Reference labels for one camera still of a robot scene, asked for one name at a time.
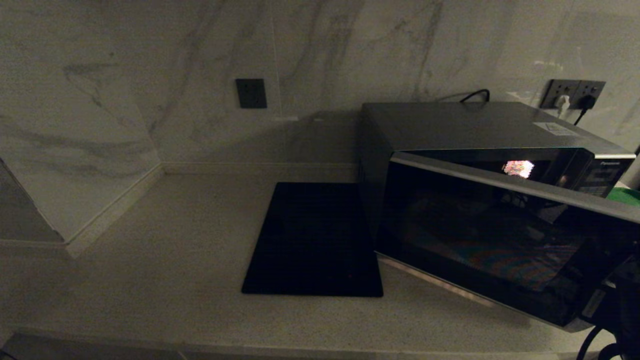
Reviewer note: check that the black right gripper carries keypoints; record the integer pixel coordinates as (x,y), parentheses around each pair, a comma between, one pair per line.
(625,300)

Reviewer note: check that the green cutting board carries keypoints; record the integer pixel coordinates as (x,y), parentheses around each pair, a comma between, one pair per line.
(625,197)

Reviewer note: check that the black power plug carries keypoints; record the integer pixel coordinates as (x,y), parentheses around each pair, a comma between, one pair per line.
(587,101)

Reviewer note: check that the white power plug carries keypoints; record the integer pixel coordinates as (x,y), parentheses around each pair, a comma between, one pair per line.
(562,104)

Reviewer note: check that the black glass induction cooktop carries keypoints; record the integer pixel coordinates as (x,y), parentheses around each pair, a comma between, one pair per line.
(310,240)

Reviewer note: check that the grey double wall outlet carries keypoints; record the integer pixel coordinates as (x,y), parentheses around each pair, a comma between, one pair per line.
(570,89)

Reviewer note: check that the black blank wall panel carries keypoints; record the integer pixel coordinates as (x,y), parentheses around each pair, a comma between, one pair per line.
(251,93)

